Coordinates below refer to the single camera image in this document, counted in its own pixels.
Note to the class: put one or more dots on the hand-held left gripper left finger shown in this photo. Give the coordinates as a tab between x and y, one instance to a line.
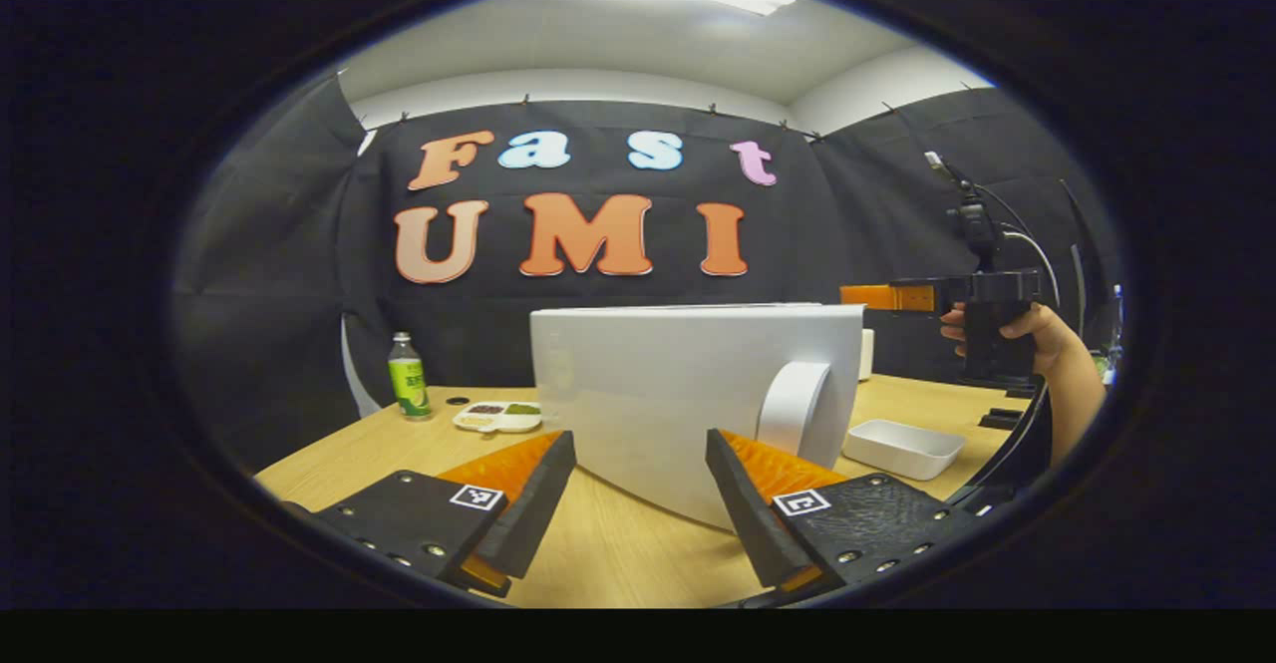
528	503

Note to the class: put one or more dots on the white toaster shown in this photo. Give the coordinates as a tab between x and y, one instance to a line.
867	354

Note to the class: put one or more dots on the black flat block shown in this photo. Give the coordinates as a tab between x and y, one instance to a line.
1002	419

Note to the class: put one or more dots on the white compartment snack dish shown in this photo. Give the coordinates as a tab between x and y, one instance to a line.
498	416

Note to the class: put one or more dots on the long ceiling light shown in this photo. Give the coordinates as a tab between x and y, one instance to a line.
758	5

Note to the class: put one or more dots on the white rectangular tray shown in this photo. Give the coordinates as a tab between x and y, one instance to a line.
902	449

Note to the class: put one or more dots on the white microwave oven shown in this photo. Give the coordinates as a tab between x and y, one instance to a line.
658	394

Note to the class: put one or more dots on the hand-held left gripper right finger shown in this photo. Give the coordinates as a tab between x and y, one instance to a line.
753	503

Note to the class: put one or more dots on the clear plastic bottle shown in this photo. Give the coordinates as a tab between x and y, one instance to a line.
1117	329

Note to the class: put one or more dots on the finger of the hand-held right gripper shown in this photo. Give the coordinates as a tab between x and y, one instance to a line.
872	296

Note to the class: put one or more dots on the black backdrop cloth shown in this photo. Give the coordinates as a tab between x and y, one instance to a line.
279	294

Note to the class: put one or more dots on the green label drink bottle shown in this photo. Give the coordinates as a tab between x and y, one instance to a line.
409	384

